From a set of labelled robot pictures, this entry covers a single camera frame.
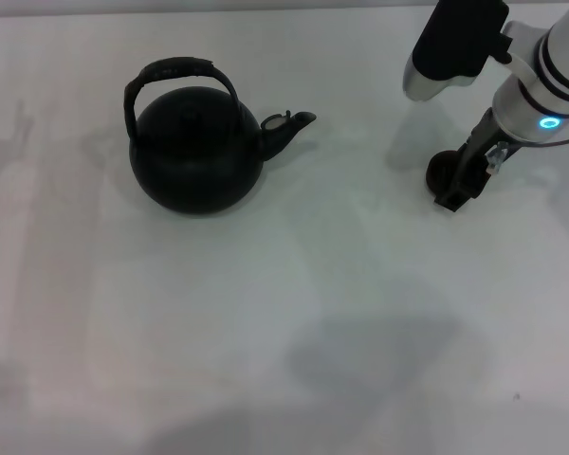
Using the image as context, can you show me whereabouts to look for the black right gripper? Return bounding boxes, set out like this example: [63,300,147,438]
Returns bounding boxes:
[432,106,521,213]

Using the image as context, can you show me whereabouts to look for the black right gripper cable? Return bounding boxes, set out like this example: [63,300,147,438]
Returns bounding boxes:
[521,129,569,150]

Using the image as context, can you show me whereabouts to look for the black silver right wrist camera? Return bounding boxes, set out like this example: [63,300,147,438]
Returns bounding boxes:
[401,0,513,103]

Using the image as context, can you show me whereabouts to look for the small dark brown teacup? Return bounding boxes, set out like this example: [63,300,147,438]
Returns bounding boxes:
[425,150,497,193]

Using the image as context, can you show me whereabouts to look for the black round teapot with handle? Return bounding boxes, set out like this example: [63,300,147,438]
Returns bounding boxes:
[121,55,319,218]

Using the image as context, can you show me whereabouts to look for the clear plastic cable connector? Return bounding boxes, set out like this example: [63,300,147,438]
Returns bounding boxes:
[485,140,510,173]

